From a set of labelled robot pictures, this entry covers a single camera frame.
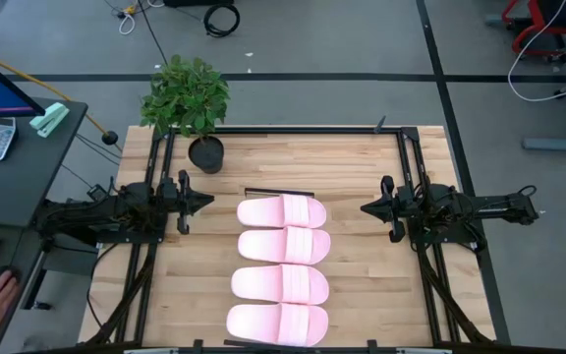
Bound grey desk foot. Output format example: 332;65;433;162
522;76;566;152

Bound wooden shelf with black legs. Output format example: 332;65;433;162
223;187;333;349

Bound mint green stapler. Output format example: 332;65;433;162
28;101;71;139

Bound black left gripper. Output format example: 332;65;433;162
158;169;215;235

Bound pink rubber slide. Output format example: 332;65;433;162
225;303;330;348
237;225;332;266
236;193;328;230
230;264;331;307

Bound dark grey side desk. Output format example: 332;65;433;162
0;97;89;351

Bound yellow hanging cord with ball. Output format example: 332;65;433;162
0;45;123;151

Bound green plant in black pot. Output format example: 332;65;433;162
139;53;231;175

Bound red and black cart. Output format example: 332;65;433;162
501;0;566;64

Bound black coiled cable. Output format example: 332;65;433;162
202;3;242;39

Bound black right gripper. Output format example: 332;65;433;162
360;175;417;243

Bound white looped floor cable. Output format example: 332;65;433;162
117;12;138;36

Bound long white floor cable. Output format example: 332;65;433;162
507;0;566;103

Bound black metal rig frame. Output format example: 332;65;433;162
79;125;510;354

